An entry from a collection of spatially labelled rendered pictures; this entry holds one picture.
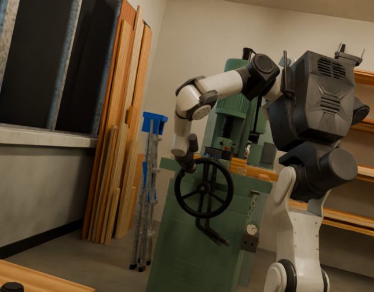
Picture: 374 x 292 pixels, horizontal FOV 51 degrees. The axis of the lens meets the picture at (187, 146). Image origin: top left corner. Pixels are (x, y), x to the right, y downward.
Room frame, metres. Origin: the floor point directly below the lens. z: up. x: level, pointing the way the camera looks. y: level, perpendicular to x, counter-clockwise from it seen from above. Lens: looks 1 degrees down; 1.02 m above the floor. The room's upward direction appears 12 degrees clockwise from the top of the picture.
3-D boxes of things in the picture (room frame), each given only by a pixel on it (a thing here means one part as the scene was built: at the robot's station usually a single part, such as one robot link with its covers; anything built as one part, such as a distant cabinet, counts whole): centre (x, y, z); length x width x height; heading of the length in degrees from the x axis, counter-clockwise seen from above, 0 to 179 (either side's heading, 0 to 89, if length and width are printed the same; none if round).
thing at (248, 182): (2.10, -0.18, 0.87); 0.61 x 0.30 x 0.06; 76
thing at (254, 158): (2.35, -0.40, 1.02); 0.09 x 0.07 x 0.12; 76
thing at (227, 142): (2.23, -0.21, 1.03); 0.14 x 0.07 x 0.09; 166
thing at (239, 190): (2.15, -0.19, 0.82); 0.40 x 0.21 x 0.04; 76
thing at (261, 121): (2.38, -0.40, 1.23); 0.09 x 0.08 x 0.15; 166
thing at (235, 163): (2.13, -0.23, 0.94); 0.21 x 0.01 x 0.08; 76
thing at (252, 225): (1.94, -0.40, 0.65); 0.06 x 0.04 x 0.08; 76
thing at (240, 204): (2.33, -0.23, 0.76); 0.57 x 0.45 x 0.09; 166
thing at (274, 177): (2.19, -0.28, 0.92); 0.62 x 0.02 x 0.04; 76
